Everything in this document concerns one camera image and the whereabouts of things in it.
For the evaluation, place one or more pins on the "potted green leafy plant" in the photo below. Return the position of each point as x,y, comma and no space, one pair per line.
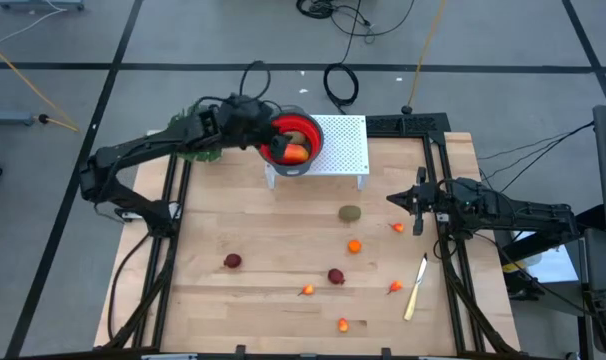
203,156

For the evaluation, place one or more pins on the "silver frame plate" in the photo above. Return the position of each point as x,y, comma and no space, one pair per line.
168,357
440,358

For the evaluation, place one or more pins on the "white perforated metal riser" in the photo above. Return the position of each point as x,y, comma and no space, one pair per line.
343,145

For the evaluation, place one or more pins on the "small orange fruit with stem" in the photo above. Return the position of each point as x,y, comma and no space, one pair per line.
308,289
398,227
343,325
395,286

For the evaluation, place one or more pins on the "small black table clamp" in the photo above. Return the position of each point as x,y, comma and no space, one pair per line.
386,352
240,351

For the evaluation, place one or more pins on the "orange mandarin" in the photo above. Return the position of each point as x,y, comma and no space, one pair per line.
354,246

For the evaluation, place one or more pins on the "black perforated plate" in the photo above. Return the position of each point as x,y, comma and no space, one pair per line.
408,123

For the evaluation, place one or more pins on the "grey cart base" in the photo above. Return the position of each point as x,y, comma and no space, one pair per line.
8,118
38,4

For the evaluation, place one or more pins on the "black aluminium table frame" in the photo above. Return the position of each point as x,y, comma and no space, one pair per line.
185,182

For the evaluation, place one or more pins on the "white blue bin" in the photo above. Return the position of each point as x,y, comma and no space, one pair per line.
553,265

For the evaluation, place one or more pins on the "orange red mango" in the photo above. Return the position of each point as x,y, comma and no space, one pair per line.
297,154

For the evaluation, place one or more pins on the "red grey collapsible colander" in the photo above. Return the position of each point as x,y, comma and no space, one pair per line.
308,125

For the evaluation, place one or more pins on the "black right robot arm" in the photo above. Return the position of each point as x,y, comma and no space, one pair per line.
533,212

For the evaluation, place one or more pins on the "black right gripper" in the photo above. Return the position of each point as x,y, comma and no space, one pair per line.
435,199

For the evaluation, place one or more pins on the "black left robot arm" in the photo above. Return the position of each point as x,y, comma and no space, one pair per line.
143,145

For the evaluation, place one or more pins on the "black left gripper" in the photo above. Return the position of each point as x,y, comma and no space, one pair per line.
245,122

